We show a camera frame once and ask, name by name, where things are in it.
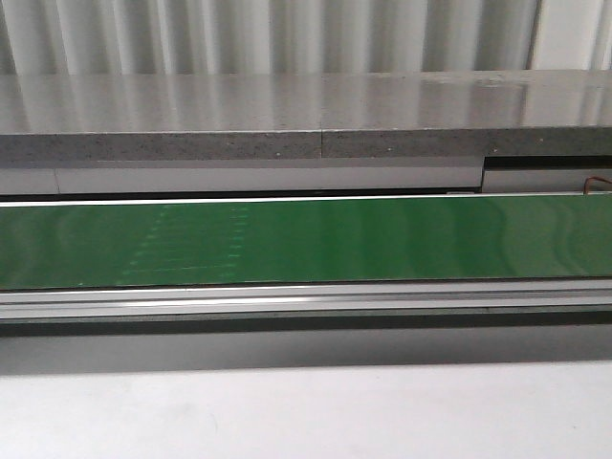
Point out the aluminium conveyor frame rail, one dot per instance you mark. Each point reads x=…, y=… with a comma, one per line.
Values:
x=309, y=298

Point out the green conveyor belt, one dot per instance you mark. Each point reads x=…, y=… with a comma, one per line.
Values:
x=301, y=241

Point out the grey stone countertop slab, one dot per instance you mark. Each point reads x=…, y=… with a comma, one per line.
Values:
x=150, y=118

